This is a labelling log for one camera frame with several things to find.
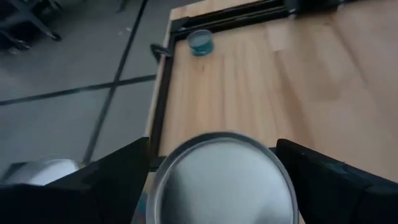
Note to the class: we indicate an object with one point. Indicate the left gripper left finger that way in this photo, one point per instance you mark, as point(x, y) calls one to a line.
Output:
point(93, 193)

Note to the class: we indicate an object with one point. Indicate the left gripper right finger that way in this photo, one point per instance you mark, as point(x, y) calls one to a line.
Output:
point(335, 193)

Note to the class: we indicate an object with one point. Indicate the tall teal Cherries can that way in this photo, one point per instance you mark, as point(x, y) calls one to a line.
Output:
point(220, 186)

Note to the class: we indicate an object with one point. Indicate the short teal can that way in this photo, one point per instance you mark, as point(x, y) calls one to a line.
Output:
point(200, 43)

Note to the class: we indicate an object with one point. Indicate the small black clamp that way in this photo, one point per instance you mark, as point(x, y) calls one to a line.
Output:
point(158, 49)

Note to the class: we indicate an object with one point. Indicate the black chair base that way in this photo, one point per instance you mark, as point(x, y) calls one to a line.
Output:
point(28, 15)

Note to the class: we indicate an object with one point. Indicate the black aluminium table frame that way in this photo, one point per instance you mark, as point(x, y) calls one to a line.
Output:
point(161, 109)

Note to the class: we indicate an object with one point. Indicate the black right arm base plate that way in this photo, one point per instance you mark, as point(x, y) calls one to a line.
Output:
point(311, 3)

